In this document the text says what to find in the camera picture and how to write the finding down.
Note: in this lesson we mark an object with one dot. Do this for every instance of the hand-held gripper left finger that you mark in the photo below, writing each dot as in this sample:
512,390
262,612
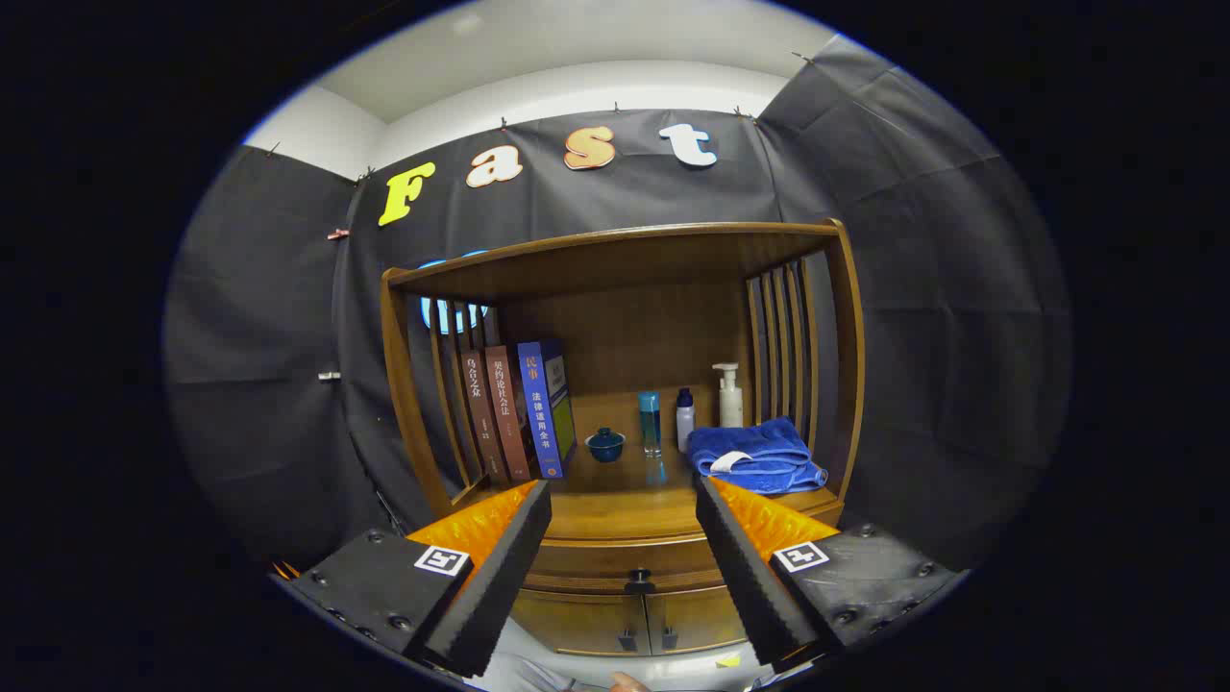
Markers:
500,577

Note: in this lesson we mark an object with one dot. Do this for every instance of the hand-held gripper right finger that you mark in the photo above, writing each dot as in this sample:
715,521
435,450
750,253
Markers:
745,577

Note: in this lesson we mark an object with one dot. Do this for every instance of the wooden drawer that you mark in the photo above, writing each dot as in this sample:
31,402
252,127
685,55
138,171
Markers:
615,557

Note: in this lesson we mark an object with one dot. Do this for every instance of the wooden cabinet door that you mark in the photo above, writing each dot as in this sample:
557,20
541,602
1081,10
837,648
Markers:
697,615
577,620

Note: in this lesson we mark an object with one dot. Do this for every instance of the wooden countertop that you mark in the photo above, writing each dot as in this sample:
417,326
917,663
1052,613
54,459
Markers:
615,514

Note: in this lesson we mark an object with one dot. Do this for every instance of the wooden cabinet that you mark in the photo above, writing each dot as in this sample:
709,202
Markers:
625,259

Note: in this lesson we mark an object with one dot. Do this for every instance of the yellow floor sticker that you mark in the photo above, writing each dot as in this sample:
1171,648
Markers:
727,660

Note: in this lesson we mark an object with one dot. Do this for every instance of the folded blue towel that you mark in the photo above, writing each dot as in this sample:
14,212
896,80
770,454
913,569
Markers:
759,452

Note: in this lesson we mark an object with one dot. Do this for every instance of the brown book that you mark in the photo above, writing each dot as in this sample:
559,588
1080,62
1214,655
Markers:
504,404
480,413

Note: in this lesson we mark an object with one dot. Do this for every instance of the white bottle with blue cap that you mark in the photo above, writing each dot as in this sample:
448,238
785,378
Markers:
684,423

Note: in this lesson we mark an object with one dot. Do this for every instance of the blue lidded teacup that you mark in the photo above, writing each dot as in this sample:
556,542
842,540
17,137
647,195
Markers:
605,446

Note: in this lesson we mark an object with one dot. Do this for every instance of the white pump bottle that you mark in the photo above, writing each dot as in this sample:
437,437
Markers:
730,404

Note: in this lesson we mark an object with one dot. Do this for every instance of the thick blue book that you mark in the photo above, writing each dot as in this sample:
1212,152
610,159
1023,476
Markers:
538,404

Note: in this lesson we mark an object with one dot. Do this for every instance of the blue glass bottle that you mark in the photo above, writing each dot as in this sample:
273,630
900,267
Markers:
650,418

